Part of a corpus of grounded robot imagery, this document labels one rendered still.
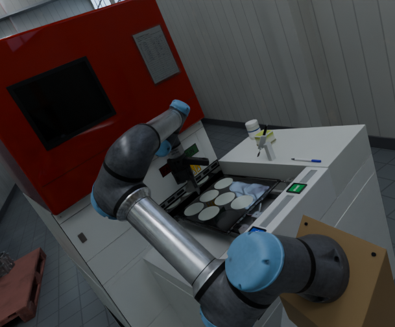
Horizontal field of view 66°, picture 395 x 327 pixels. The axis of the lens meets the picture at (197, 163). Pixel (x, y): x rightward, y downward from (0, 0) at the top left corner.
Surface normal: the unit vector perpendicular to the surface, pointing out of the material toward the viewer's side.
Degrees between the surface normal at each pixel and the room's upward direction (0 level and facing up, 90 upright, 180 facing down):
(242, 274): 39
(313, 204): 90
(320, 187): 90
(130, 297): 90
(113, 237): 90
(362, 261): 46
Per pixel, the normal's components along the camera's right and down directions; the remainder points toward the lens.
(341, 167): 0.61, 0.04
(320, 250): 0.21, -0.71
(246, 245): -0.79, -0.33
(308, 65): 0.41, 0.18
